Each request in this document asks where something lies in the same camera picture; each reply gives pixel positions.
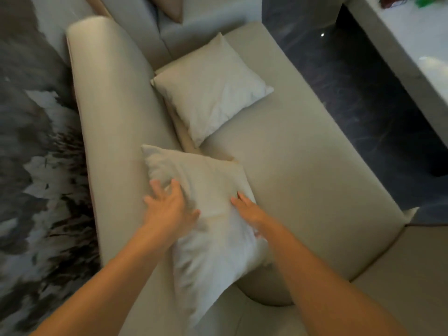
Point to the person's left hand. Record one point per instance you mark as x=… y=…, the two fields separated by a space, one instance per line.
x=168 y=216

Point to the person's right hand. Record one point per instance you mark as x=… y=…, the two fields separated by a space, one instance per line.
x=252 y=213

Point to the person's left thumb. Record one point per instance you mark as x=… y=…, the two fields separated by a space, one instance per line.
x=194 y=217

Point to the person's right fingers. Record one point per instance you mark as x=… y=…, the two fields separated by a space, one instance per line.
x=242 y=202

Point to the white square throw pillow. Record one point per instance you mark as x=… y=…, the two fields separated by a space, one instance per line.
x=217 y=241
x=210 y=87

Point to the person's left forearm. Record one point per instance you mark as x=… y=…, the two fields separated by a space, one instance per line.
x=115 y=286

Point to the person's right forearm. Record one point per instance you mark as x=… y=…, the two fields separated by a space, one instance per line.
x=322 y=286

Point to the beige leather sofa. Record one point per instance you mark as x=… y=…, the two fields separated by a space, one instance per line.
x=297 y=160

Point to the grey and white hide rug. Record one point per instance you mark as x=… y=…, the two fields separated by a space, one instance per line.
x=38 y=171

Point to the tan throw pillow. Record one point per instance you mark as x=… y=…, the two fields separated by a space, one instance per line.
x=171 y=6

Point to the white low table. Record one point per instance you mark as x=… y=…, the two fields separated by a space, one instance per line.
x=395 y=45

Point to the dark red item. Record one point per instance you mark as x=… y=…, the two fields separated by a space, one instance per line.
x=393 y=1

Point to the green item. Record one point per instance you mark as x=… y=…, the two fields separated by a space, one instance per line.
x=426 y=1

